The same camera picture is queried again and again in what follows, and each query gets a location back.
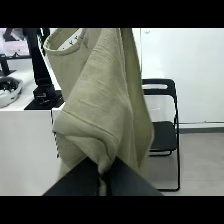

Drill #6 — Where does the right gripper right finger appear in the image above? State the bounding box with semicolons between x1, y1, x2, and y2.
105;156;164;197

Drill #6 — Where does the white desk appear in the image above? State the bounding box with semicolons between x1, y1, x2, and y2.
0;56;68;197

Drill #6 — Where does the olive green shirt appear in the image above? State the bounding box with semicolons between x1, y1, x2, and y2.
42;27;156;197

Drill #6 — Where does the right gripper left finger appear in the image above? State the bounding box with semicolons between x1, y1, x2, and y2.
42;156;102;197

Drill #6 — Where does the black folding chair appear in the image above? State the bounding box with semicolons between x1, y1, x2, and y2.
141;77;182;193

